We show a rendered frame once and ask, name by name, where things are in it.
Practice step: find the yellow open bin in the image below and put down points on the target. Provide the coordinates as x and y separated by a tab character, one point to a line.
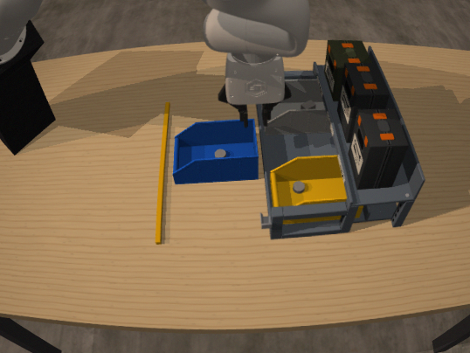
322	178

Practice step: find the dark grey disc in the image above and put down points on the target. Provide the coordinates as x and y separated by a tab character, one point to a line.
220	153
298	187

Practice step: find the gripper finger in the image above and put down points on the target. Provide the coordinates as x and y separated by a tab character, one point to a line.
269	106
241	108

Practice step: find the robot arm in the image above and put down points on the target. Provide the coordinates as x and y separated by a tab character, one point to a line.
248	41

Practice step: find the blue bin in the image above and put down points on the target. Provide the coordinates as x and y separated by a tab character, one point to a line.
202	139

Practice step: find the yellow bar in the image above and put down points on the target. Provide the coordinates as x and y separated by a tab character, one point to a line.
161	175

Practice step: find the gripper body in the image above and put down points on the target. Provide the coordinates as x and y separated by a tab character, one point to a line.
247	83

